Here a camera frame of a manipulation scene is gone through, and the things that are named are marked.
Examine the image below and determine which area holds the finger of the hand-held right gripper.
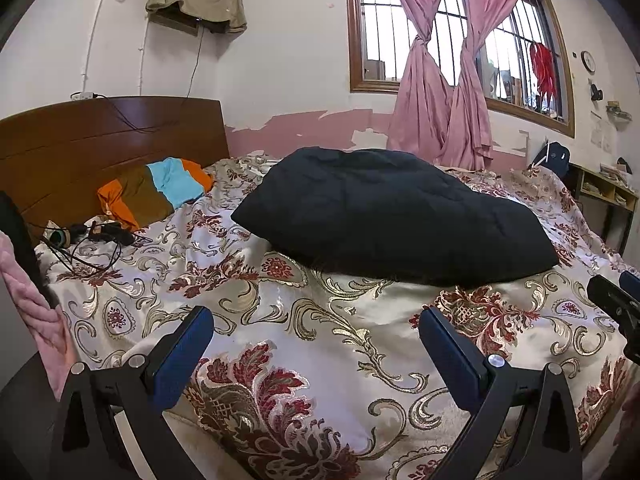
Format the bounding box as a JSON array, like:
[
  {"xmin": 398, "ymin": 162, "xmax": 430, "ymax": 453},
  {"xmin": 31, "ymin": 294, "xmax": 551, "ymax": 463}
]
[{"xmin": 618, "ymin": 270, "xmax": 640, "ymax": 305}]

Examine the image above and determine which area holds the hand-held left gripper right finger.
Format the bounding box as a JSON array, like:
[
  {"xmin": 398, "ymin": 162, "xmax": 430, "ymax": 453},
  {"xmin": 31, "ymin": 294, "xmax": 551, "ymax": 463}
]
[{"xmin": 418, "ymin": 306, "xmax": 585, "ymax": 480}]

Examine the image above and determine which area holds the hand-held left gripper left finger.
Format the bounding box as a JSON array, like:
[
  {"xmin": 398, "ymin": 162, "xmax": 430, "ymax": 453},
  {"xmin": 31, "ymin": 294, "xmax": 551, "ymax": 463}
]
[{"xmin": 48, "ymin": 305, "xmax": 215, "ymax": 480}]

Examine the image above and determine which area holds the black padded jacket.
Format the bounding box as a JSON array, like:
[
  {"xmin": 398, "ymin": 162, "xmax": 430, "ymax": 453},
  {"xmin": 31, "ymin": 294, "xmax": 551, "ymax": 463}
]
[{"xmin": 230, "ymin": 146, "xmax": 560, "ymax": 291}]

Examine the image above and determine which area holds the wooden shelf desk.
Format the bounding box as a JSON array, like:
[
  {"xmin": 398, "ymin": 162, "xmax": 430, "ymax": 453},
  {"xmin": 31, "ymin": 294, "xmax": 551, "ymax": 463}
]
[{"xmin": 569, "ymin": 162, "xmax": 640, "ymax": 257}]

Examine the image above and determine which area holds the floral bedspread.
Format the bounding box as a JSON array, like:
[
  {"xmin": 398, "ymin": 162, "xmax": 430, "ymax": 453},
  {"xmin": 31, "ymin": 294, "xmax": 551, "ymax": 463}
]
[{"xmin": 35, "ymin": 152, "xmax": 640, "ymax": 480}]

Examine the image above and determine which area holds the blue bag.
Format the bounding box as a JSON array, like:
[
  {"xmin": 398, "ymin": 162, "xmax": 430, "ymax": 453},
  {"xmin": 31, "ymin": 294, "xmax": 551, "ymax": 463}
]
[{"xmin": 529, "ymin": 140, "xmax": 571, "ymax": 178}]

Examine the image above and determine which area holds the black hair dryer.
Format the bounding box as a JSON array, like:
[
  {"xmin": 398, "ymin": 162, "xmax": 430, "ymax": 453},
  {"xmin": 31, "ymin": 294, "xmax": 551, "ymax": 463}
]
[{"xmin": 70, "ymin": 220, "xmax": 137, "ymax": 248}]

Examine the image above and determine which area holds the pink fleece cloth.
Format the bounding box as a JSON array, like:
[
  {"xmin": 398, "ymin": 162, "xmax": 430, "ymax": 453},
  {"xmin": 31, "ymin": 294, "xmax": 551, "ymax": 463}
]
[{"xmin": 0, "ymin": 232, "xmax": 77, "ymax": 402}]

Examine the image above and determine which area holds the orange brown blue striped pillow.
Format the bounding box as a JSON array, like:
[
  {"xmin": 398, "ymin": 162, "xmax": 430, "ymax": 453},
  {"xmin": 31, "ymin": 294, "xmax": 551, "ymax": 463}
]
[{"xmin": 96, "ymin": 157, "xmax": 216, "ymax": 233}]

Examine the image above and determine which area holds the green and white device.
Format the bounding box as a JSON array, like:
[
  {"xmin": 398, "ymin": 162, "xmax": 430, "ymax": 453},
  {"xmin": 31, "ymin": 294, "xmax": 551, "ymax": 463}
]
[{"xmin": 43, "ymin": 226, "xmax": 72, "ymax": 251}]

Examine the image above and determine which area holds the dark cloth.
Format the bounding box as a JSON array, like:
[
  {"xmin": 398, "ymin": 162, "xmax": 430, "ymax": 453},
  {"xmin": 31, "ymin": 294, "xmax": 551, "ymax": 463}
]
[{"xmin": 0, "ymin": 190, "xmax": 60, "ymax": 311}]

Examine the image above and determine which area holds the red hanging garment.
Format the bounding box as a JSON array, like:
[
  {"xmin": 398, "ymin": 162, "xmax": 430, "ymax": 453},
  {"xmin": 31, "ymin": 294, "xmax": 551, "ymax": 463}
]
[{"xmin": 530, "ymin": 41, "xmax": 558, "ymax": 111}]

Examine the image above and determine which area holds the pink curtain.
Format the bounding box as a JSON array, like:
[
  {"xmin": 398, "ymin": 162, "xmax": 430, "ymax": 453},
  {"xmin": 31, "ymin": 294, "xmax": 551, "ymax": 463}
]
[
  {"xmin": 382, "ymin": 0, "xmax": 461, "ymax": 162},
  {"xmin": 437, "ymin": 0, "xmax": 533, "ymax": 171}
]

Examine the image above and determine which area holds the wooden headboard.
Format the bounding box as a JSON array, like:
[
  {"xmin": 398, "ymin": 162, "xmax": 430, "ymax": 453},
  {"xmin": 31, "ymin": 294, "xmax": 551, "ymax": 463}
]
[{"xmin": 0, "ymin": 96, "xmax": 231, "ymax": 250}]

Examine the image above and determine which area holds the black cable on bed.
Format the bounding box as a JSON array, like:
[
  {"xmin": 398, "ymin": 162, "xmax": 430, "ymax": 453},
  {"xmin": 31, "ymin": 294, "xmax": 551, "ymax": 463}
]
[{"xmin": 39, "ymin": 236, "xmax": 125, "ymax": 275}]

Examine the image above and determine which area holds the white wall paper sheet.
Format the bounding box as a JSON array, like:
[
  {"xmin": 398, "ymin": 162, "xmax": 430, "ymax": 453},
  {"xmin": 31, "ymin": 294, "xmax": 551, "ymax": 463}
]
[{"xmin": 590, "ymin": 111, "xmax": 617, "ymax": 152}]

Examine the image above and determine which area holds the black wall cable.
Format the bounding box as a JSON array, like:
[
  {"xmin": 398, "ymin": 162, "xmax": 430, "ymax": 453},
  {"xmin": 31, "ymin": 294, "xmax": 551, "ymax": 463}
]
[{"xmin": 181, "ymin": 20, "xmax": 207, "ymax": 103}]

